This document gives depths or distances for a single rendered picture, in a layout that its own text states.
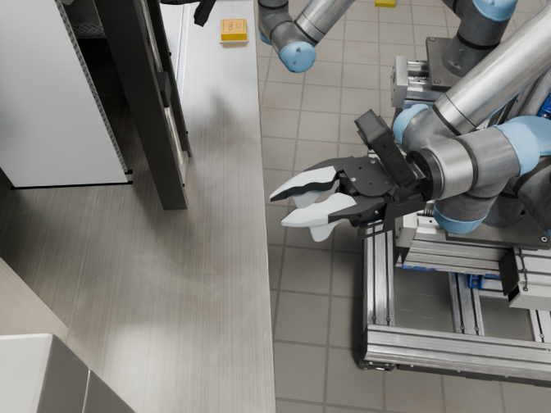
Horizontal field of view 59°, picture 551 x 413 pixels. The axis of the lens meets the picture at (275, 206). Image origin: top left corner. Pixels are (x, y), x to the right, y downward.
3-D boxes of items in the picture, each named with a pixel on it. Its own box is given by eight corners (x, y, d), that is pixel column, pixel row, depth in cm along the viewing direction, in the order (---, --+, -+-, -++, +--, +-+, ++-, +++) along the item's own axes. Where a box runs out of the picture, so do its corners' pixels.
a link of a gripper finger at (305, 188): (271, 224, 64) (339, 213, 65) (269, 193, 60) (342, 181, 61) (268, 207, 66) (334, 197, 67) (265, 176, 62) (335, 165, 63)
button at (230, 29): (247, 40, 132) (246, 33, 130) (221, 41, 132) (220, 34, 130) (246, 25, 136) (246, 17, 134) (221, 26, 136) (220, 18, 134)
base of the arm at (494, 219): (521, 177, 115) (539, 149, 107) (532, 230, 106) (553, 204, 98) (456, 171, 116) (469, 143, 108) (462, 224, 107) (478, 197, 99)
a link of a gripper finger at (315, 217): (293, 262, 60) (356, 233, 62) (293, 232, 55) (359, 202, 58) (281, 245, 62) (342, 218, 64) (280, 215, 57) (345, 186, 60)
